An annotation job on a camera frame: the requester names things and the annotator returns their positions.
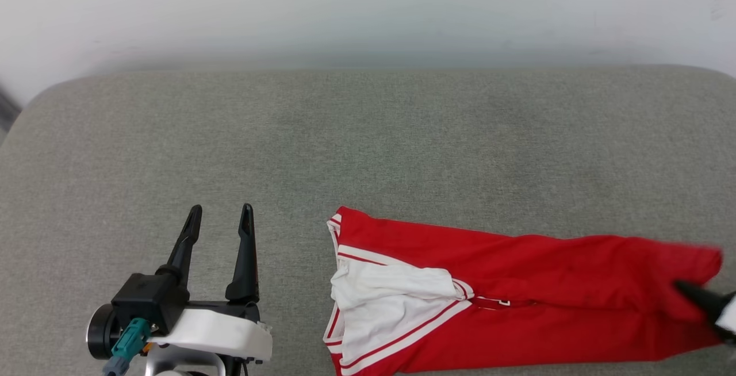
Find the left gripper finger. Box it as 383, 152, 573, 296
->
225, 204, 260, 302
155, 205, 203, 290

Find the teal cable connector plug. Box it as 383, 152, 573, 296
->
102, 317, 152, 376

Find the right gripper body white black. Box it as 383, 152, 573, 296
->
715, 291, 736, 346

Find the grey fabric sofa seat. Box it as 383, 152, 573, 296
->
0, 66, 736, 376

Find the red Bulls 23 jersey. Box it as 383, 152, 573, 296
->
323, 206, 724, 376

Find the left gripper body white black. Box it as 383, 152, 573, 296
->
86, 300, 274, 361

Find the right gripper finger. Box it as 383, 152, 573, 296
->
674, 280, 727, 323

